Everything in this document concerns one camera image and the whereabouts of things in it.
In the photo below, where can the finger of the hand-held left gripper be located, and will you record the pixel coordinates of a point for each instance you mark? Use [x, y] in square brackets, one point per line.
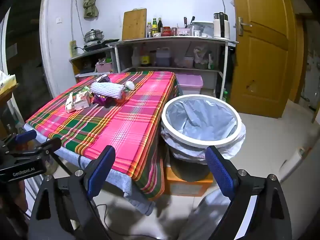
[48, 145]
[26, 136]

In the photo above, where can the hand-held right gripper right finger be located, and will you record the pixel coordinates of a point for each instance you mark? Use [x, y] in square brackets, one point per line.
[221, 173]

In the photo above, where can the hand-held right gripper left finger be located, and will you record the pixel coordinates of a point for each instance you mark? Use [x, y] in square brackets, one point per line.
[100, 172]

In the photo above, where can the white rimmed bin with bag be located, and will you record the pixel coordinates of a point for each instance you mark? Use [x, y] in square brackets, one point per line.
[200, 120]

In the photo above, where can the orange cardboard box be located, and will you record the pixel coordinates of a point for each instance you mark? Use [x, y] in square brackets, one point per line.
[185, 187]

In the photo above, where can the crumpled white paper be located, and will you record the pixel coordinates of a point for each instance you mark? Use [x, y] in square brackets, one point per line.
[70, 103]

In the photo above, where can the pink plaid tablecloth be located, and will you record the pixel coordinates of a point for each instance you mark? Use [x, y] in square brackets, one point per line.
[120, 127]

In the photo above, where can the white green carton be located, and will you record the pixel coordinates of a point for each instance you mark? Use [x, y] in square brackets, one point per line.
[82, 100]

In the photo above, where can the tissue box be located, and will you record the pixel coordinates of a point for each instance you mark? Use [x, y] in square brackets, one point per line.
[7, 82]

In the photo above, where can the green snack wrapper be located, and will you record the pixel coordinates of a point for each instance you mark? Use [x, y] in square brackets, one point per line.
[86, 89]

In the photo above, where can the purple foil wrapper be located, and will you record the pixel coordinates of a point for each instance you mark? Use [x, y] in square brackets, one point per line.
[102, 100]

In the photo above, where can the large white foam net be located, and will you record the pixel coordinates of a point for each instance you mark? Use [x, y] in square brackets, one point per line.
[107, 90]

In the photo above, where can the purple drink carton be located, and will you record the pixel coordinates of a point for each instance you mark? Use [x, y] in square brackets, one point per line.
[102, 79]

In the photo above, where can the white clear wrapped packet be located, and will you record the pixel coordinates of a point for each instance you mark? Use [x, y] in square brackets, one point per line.
[130, 85]

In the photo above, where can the small wooden shelf unit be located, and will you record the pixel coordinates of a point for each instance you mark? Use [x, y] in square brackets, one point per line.
[82, 57]

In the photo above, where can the pink plastic basket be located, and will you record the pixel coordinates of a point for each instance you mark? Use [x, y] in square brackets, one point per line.
[103, 68]

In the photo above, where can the pink lidded storage box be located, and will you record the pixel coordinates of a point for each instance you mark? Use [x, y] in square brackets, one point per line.
[190, 83]

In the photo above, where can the yellowed power strip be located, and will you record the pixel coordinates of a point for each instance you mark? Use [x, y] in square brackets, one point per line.
[73, 48]

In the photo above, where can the black hanging bag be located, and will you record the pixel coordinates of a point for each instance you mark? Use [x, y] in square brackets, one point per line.
[230, 62]

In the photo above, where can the black induction cooker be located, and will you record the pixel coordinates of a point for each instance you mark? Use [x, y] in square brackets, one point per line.
[100, 43]

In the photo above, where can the small translucent tub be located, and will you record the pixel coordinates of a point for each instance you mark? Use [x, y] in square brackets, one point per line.
[188, 62]

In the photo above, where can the crumpled plastic bags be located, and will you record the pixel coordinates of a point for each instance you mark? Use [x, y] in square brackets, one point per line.
[202, 58]

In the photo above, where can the steel cooking pot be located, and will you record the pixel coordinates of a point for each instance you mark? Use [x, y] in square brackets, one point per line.
[93, 36]

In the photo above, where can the white plastic bottle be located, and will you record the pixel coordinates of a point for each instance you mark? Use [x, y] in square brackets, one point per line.
[135, 58]

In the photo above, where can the oil bottle yellow label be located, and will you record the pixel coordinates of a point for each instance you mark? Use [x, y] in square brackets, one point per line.
[144, 58]

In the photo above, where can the wooden door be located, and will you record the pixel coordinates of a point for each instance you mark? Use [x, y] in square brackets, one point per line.
[262, 55]

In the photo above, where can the dark plastic jug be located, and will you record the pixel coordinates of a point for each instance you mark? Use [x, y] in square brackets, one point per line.
[163, 58]

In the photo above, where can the white shelf unit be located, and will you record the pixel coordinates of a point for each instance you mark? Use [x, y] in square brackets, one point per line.
[175, 40]

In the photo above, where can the clear plastic container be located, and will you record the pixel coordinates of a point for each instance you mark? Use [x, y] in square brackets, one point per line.
[202, 28]

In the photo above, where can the white electric kettle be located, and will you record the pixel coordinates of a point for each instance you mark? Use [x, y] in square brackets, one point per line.
[221, 27]

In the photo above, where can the pink knife holder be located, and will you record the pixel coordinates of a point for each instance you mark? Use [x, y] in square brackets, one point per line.
[185, 31]

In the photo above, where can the wooden cutting board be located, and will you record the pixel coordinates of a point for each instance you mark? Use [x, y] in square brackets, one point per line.
[134, 25]

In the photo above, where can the red sauce jar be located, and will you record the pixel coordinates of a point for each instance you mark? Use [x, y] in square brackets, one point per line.
[174, 31]
[166, 31]

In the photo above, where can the small clear bottle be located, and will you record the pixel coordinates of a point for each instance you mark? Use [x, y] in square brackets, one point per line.
[149, 30]

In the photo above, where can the green bottle yellow label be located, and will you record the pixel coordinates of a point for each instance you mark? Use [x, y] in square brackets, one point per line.
[155, 28]

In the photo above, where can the dark sauce bottle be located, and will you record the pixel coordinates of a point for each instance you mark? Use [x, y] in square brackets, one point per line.
[160, 26]

